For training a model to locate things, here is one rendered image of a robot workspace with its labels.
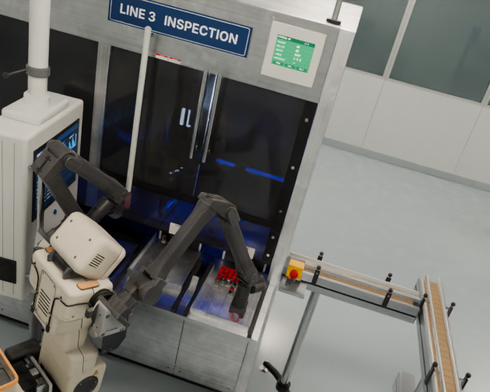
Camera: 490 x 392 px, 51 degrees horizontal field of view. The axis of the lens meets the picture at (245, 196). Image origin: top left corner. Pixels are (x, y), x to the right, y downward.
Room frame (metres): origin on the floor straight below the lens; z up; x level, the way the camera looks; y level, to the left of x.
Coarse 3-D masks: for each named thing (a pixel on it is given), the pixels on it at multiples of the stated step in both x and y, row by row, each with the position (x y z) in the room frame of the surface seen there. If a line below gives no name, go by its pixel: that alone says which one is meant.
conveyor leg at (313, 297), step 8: (312, 296) 2.16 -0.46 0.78; (312, 304) 2.16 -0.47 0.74; (304, 312) 2.17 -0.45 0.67; (312, 312) 2.16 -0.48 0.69; (304, 320) 2.16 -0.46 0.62; (304, 328) 2.16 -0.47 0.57; (296, 336) 2.17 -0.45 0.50; (304, 336) 2.16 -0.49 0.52; (296, 344) 2.16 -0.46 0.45; (296, 352) 2.16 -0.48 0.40; (288, 360) 2.17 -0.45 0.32; (288, 368) 2.16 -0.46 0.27; (288, 376) 2.16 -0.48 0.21
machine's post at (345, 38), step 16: (352, 32) 2.04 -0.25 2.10; (336, 48) 2.04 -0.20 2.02; (336, 64) 2.04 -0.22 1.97; (336, 80) 2.04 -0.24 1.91; (320, 96) 2.04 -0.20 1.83; (320, 112) 2.04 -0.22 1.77; (320, 128) 2.04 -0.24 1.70; (320, 144) 2.04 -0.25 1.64; (304, 160) 2.04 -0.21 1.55; (304, 176) 2.04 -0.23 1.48; (304, 192) 2.04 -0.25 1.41; (288, 208) 2.04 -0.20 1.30; (288, 224) 2.04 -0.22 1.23; (288, 240) 2.04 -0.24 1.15; (272, 272) 2.04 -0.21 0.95; (256, 352) 2.04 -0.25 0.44; (240, 384) 2.04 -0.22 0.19
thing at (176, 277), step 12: (156, 240) 2.17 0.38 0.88; (144, 252) 2.05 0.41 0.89; (156, 252) 2.08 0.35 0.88; (192, 252) 2.15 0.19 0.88; (132, 264) 1.91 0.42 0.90; (180, 264) 2.02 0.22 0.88; (192, 264) 2.05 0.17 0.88; (168, 276) 1.91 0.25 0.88; (180, 276) 1.94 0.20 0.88; (168, 288) 1.83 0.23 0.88; (180, 288) 1.83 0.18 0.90
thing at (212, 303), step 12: (216, 276) 2.00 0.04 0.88; (204, 288) 1.89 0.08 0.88; (216, 288) 1.92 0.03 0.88; (228, 288) 1.94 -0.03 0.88; (204, 300) 1.81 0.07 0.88; (216, 300) 1.83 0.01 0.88; (228, 300) 1.85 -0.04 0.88; (252, 300) 1.89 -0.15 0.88; (192, 312) 1.71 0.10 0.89; (204, 312) 1.70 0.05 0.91; (216, 312) 1.75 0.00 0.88; (228, 312) 1.77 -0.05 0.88; (252, 312) 1.81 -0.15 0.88; (228, 324) 1.68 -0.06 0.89; (240, 324) 1.68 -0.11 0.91
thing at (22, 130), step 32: (64, 96) 2.09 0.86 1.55; (0, 128) 1.65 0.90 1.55; (32, 128) 1.71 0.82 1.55; (64, 128) 1.93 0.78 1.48; (0, 160) 1.62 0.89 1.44; (32, 160) 1.67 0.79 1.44; (0, 192) 1.62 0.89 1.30; (32, 192) 1.67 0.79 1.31; (0, 224) 1.62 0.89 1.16; (32, 224) 1.68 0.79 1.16; (0, 256) 1.62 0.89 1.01; (32, 256) 1.69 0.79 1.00; (0, 288) 1.62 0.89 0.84; (32, 288) 1.69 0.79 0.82
